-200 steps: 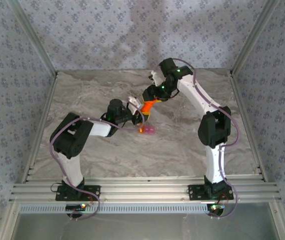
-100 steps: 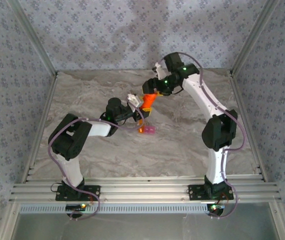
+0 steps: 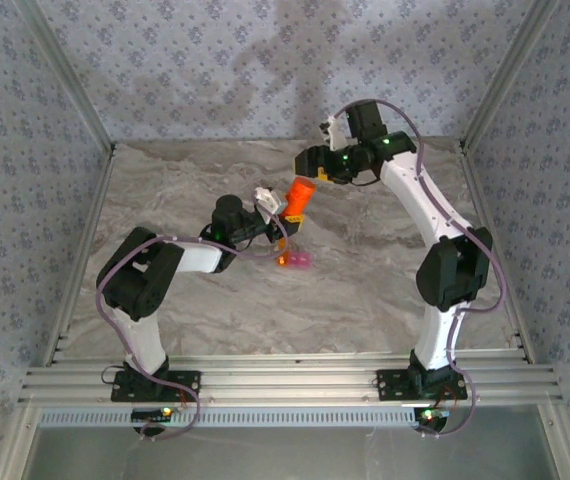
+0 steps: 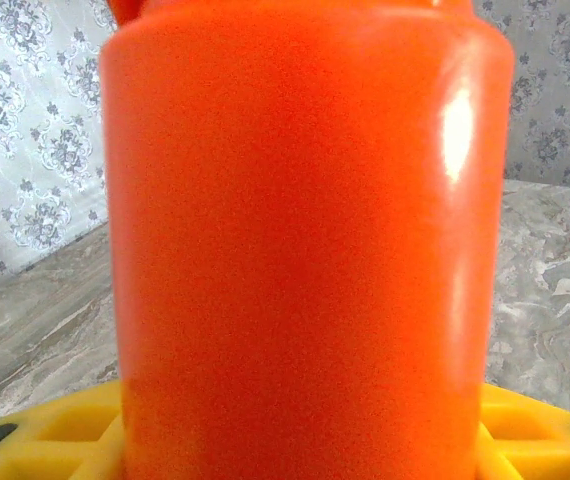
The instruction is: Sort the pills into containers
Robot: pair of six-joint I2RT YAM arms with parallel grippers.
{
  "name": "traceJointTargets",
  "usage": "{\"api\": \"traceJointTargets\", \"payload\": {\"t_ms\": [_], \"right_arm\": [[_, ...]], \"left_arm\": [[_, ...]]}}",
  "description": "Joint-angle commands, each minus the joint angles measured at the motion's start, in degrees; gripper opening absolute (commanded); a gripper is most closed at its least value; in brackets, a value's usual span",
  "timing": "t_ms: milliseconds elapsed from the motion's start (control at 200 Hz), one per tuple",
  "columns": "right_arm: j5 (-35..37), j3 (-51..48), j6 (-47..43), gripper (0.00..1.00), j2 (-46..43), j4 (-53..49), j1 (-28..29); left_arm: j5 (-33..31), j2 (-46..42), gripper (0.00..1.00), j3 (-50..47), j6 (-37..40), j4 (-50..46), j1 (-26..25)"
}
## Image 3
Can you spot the small controller board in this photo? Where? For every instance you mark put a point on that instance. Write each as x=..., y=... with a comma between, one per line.
x=147, y=414
x=437, y=415

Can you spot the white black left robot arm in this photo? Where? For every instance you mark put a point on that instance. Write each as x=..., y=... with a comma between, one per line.
x=135, y=285

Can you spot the orange translucent pill box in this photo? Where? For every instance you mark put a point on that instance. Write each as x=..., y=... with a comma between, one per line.
x=282, y=260

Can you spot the aluminium mounting rail beam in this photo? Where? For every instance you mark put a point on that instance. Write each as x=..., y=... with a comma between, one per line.
x=290, y=385

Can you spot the pink translucent pill box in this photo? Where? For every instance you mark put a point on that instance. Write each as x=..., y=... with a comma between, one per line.
x=300, y=261

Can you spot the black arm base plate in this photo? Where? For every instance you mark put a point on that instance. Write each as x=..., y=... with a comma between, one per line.
x=185, y=385
x=390, y=385

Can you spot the aluminium side rail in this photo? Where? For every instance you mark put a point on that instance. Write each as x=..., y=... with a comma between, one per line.
x=480, y=200
x=94, y=200

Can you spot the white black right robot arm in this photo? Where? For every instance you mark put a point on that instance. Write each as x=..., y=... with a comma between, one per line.
x=455, y=275

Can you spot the aluminium frame post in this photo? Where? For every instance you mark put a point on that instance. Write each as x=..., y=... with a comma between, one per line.
x=67, y=75
x=507, y=75

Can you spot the grey metal sheet panel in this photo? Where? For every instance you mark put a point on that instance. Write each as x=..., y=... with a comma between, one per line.
x=290, y=455

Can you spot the aluminium frame leg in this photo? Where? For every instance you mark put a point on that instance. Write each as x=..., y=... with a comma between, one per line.
x=15, y=450
x=567, y=450

